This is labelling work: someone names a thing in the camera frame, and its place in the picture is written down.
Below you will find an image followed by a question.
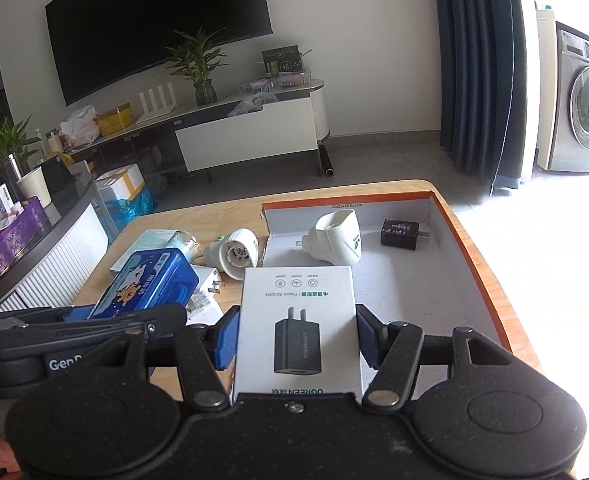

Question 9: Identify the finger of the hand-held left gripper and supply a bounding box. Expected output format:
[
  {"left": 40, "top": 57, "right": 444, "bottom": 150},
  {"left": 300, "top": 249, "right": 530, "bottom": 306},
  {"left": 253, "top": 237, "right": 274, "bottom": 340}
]
[
  {"left": 39, "top": 303, "right": 191, "bottom": 352},
  {"left": 4, "top": 306, "right": 96, "bottom": 331}
]

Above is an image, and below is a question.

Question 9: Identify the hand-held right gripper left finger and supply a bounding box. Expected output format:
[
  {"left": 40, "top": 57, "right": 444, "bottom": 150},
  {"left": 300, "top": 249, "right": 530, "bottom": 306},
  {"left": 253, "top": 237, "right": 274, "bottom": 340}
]
[{"left": 74, "top": 306, "right": 240, "bottom": 411}]

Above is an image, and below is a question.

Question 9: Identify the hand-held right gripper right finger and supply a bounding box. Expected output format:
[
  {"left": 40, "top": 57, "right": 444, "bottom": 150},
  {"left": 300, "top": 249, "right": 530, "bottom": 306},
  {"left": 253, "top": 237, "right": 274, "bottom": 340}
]
[{"left": 356, "top": 304, "right": 525, "bottom": 409}]

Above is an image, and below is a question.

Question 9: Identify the blue plastic case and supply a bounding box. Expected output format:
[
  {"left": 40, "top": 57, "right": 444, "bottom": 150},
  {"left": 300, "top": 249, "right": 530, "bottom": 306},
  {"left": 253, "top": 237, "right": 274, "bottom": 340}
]
[{"left": 86, "top": 247, "right": 198, "bottom": 321}]

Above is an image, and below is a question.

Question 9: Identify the orange-rimmed cardboard box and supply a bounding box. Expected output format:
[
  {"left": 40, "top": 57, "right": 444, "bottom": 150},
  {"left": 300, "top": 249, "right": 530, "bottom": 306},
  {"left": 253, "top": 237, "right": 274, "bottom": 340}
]
[{"left": 261, "top": 190, "right": 514, "bottom": 357}]

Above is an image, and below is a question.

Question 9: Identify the white power adapter box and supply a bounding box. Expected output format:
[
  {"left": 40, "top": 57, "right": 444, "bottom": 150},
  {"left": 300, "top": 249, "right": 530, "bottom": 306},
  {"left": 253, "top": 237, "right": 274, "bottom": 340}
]
[{"left": 231, "top": 266, "right": 365, "bottom": 397}]

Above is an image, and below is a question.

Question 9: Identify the small clear wrapped packet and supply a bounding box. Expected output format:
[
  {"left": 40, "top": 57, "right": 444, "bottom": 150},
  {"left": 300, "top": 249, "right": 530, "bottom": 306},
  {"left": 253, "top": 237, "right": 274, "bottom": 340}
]
[{"left": 185, "top": 292, "right": 221, "bottom": 325}]

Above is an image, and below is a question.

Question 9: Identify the small white charger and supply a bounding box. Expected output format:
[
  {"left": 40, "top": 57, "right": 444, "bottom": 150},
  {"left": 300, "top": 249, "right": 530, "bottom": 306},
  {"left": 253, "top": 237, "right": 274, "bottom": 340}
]
[{"left": 191, "top": 265, "right": 224, "bottom": 294}]

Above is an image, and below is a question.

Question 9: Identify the round white slatted table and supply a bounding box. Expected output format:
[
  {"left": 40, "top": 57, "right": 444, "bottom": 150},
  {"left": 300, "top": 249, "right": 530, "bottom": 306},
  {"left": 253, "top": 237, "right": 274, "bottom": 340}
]
[{"left": 0, "top": 175, "right": 111, "bottom": 315}]

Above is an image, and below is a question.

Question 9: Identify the clear plastic bottle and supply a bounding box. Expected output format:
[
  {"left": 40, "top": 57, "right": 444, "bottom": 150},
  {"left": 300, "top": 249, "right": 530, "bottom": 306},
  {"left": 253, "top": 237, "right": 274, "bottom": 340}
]
[{"left": 171, "top": 230, "right": 201, "bottom": 263}]

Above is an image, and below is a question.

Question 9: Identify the white round socket adapter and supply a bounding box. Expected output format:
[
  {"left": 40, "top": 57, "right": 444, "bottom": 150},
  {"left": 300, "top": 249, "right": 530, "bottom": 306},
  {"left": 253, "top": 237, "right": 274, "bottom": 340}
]
[{"left": 203, "top": 228, "right": 260, "bottom": 281}]

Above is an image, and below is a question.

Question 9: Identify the purple patterned box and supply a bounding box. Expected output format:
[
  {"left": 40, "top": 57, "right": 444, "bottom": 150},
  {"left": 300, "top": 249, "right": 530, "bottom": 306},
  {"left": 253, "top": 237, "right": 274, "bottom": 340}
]
[{"left": 0, "top": 196, "right": 51, "bottom": 287}]

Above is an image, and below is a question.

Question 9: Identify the white plug with green mark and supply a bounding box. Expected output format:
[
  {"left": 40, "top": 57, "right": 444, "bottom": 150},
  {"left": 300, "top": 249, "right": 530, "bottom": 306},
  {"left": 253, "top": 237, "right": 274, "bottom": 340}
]
[{"left": 295, "top": 208, "right": 363, "bottom": 266}]

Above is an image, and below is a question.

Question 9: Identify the black charger plug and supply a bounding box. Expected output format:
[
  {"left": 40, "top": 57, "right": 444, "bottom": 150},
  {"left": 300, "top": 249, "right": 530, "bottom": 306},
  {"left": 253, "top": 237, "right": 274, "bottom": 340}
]
[{"left": 379, "top": 218, "right": 431, "bottom": 250}]

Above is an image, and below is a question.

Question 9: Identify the blue plastic bag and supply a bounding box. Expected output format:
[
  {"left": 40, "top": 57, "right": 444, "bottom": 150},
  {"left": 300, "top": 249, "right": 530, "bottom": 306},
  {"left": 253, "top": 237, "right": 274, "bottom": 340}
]
[{"left": 103, "top": 187, "right": 158, "bottom": 242}]

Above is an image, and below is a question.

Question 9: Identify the white paper cup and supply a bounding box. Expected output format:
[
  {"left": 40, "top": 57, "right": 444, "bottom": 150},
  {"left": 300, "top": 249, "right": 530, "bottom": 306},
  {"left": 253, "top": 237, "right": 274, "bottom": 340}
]
[{"left": 16, "top": 167, "right": 53, "bottom": 209}]

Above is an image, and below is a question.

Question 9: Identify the white and yellow carton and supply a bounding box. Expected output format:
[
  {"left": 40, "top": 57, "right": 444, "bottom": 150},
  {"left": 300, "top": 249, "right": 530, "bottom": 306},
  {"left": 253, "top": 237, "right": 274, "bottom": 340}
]
[{"left": 94, "top": 163, "right": 146, "bottom": 202}]

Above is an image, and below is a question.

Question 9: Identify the steel tumbler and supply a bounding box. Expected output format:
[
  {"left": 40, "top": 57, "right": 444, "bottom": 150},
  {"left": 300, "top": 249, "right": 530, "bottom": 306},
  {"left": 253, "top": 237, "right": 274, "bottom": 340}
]
[{"left": 1, "top": 154, "right": 29, "bottom": 202}]

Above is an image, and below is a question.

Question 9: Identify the white plastic bag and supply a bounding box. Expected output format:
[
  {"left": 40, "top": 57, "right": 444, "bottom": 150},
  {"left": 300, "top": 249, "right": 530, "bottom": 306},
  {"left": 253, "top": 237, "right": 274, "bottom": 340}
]
[{"left": 59, "top": 105, "right": 100, "bottom": 149}]

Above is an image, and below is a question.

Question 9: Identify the green leafy plant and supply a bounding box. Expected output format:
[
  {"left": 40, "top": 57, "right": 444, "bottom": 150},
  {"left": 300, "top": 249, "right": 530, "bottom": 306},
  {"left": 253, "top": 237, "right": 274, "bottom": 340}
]
[{"left": 0, "top": 116, "right": 42, "bottom": 172}]

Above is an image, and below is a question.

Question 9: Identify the yellow box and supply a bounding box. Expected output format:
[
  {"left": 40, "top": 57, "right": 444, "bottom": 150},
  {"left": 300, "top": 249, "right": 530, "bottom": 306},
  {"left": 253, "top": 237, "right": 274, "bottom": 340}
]
[{"left": 96, "top": 103, "right": 136, "bottom": 137}]

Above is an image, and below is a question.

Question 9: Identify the white and dark tv cabinet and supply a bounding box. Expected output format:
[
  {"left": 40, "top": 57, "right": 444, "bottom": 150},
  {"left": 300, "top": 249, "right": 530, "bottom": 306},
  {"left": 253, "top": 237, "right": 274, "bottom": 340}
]
[{"left": 63, "top": 78, "right": 331, "bottom": 177}]

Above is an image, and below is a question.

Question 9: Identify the white router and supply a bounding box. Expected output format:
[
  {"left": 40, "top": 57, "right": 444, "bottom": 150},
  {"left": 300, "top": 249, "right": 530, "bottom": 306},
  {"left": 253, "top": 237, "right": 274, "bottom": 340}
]
[{"left": 136, "top": 84, "right": 178, "bottom": 125}]

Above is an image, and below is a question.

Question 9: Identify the crumpled clear plastic bag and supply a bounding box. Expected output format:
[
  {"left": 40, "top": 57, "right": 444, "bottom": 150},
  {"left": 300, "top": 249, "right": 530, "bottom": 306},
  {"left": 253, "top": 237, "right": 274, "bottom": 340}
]
[{"left": 228, "top": 92, "right": 278, "bottom": 117}]

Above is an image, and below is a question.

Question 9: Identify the green plant in dark vase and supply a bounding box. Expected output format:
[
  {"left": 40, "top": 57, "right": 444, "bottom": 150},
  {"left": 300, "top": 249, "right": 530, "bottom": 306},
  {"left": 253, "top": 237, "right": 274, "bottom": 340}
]
[{"left": 163, "top": 26, "right": 231, "bottom": 107}]

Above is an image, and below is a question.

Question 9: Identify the clear case of pens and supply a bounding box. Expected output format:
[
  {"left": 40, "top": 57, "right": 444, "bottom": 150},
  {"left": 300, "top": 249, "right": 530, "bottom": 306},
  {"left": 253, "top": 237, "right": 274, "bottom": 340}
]
[{"left": 271, "top": 70, "right": 313, "bottom": 91}]

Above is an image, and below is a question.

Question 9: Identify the black and green box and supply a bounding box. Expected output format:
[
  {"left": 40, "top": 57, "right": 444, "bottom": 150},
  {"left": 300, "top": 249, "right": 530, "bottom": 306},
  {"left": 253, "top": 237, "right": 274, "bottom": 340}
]
[{"left": 261, "top": 45, "right": 306, "bottom": 79}]

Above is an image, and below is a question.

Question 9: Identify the dark blue curtain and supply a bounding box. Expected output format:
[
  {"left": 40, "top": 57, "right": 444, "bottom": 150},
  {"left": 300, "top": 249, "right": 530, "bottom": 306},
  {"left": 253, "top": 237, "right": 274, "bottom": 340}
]
[{"left": 429, "top": 0, "right": 531, "bottom": 197}]

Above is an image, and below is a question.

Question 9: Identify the black television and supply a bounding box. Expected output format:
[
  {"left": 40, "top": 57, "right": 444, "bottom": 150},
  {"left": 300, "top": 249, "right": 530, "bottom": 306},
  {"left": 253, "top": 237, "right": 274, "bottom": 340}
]
[{"left": 44, "top": 0, "right": 274, "bottom": 107}]

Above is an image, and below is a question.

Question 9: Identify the silver washing machine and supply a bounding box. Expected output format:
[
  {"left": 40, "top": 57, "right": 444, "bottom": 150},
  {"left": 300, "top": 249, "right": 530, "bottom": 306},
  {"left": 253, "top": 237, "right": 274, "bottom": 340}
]
[{"left": 536, "top": 9, "right": 589, "bottom": 172}]

